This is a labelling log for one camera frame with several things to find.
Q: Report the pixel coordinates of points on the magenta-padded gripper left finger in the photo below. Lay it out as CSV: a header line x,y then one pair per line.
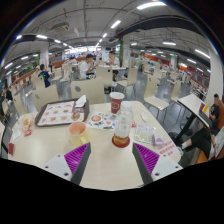
x,y
77,156

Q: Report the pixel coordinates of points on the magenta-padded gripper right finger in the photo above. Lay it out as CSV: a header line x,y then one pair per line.
x,y
146,156

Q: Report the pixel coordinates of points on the clear plastic tea bottle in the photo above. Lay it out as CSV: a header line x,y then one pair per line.
x,y
123,123

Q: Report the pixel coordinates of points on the pale yellow mug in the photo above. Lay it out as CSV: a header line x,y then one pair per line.
x,y
78,135

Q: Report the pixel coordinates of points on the red-lettered white notice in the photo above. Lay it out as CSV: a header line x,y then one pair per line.
x,y
167,148

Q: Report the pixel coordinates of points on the clear plastic wrapper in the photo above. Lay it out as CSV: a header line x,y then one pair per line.
x,y
144,134

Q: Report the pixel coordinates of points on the red sauce packet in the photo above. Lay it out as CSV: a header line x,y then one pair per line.
x,y
133,124
27,132

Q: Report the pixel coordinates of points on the small white paper packet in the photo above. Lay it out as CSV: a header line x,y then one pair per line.
x,y
143,117

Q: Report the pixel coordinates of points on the brown food in wrapper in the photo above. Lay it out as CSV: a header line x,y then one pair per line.
x,y
76,116

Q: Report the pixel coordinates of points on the colourful printed flyer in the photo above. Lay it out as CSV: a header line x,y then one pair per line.
x,y
100,120

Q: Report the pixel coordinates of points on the dark brown food tray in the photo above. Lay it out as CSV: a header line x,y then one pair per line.
x,y
39,118

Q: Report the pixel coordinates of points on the white paper napkin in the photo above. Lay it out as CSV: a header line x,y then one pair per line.
x,y
81,101

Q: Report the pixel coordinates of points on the red paper cup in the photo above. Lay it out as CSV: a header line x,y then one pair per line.
x,y
116,104

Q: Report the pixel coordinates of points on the clear plastic food bag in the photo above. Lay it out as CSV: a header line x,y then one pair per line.
x,y
26,122

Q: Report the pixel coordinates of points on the white paper card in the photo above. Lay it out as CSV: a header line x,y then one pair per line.
x,y
16,135

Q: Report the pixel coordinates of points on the small red carton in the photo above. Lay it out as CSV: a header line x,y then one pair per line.
x,y
10,148

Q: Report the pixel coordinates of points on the beige canteen chairs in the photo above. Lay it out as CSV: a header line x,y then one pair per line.
x,y
88,90

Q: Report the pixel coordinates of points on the white neighbouring table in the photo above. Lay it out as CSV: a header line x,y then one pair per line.
x,y
192,103

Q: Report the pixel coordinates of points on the person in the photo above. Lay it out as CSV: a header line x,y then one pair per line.
x,y
86,68
113,60
6,98
213,115
44,77
216,141

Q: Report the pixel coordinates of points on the ceiling air conditioner unit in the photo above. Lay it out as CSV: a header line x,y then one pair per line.
x,y
60,27

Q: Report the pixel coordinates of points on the ceiling strip lights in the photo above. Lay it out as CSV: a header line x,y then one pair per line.
x,y
115,24

